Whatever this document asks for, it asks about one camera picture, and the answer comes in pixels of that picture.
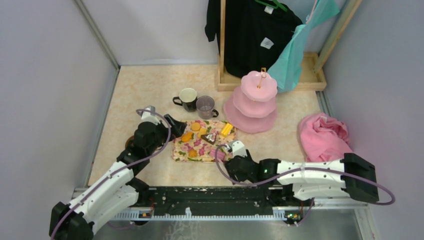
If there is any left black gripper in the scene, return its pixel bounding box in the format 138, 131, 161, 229
146, 114, 187, 156

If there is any chocolate triangle cake slice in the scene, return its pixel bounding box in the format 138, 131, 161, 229
200, 133, 217, 145

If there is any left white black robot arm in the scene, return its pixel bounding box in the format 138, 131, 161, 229
49, 109, 187, 240

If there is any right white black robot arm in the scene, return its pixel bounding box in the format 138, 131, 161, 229
224, 153, 380, 206

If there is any orange fish-shaped cake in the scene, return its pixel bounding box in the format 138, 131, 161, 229
181, 132, 194, 143

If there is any round dotted biscuit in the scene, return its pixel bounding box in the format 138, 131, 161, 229
190, 122, 202, 132

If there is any floral rectangular tray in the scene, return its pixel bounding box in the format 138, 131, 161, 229
171, 120, 237, 163

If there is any yellow rectangular biscuit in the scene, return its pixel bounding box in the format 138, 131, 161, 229
197, 128, 208, 138

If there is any orange flower-shaped cookie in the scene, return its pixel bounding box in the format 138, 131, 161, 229
187, 148, 198, 158

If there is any black mug white inside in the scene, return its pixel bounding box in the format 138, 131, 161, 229
172, 88, 198, 113

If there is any yellow layered cake slice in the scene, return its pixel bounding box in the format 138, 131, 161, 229
220, 123, 233, 137

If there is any brown round coaster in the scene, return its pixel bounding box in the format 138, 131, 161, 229
125, 135, 135, 151

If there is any pink three-tier cake stand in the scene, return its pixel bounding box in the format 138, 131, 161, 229
223, 67, 278, 134

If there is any pink crumpled towel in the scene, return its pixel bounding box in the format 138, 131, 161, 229
298, 113, 353, 163

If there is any teal garment hanging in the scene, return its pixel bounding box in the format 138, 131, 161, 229
267, 0, 340, 93

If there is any wooden clothes rack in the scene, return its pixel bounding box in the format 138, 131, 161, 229
215, 0, 362, 92

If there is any black t-shirt on hanger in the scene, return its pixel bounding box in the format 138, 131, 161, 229
224, 0, 302, 78

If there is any green clothes hanger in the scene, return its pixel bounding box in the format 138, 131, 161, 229
255, 0, 288, 12

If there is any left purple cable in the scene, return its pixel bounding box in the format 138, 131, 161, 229
49, 108, 172, 240

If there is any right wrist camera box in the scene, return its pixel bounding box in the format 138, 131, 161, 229
224, 140, 248, 158

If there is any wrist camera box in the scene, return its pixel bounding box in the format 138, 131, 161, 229
224, 140, 248, 158
137, 105, 161, 125

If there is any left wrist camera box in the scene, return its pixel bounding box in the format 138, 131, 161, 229
137, 105, 161, 125

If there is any grey mug black handle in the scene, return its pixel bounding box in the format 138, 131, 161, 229
196, 95, 219, 120

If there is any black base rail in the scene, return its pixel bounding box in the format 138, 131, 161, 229
105, 186, 369, 226

